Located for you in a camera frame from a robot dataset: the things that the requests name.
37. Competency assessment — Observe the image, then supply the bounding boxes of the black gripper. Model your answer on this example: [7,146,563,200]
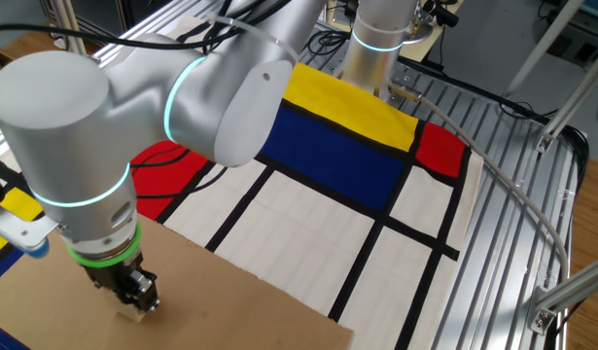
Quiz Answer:
[82,251,161,313]

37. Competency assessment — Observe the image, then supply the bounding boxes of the light wooden block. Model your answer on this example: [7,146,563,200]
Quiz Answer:
[114,298,150,323]

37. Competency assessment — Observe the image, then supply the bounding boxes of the brown cardboard sheet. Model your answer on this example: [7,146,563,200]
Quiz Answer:
[0,213,354,350]

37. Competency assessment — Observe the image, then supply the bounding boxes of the colourful Mondrian pattern cloth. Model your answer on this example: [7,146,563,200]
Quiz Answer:
[0,17,485,350]

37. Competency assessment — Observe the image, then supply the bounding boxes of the beige wooden board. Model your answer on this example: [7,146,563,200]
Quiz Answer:
[398,0,468,63]

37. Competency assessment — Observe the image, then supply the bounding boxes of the white diagonal bar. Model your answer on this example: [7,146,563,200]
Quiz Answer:
[502,0,587,98]

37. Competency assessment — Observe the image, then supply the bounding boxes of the green flange ring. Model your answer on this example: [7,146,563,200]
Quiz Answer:
[66,222,143,269]

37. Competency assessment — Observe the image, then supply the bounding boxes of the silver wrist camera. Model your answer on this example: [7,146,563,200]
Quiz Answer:
[0,201,61,260]

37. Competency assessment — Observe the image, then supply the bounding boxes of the aluminium frame post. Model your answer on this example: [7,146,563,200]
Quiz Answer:
[50,0,87,55]

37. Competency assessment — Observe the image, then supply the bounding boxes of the grey hose cable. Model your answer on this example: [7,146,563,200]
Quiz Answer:
[388,81,572,286]

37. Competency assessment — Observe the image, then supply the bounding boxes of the black camera on mount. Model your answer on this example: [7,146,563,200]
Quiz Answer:
[421,0,460,29]

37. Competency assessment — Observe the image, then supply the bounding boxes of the aluminium frame brace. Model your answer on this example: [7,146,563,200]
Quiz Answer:
[525,253,598,336]
[535,56,598,155]

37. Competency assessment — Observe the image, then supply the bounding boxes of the black power cable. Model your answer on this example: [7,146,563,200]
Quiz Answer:
[498,99,592,215]

